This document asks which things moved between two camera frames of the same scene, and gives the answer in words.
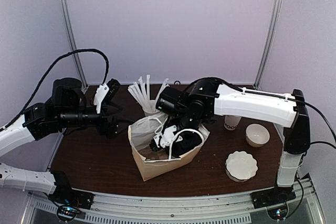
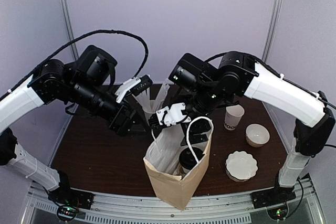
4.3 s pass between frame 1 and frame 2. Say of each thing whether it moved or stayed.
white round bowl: stayed
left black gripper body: moved
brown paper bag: moved
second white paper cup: stayed
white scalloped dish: stayed
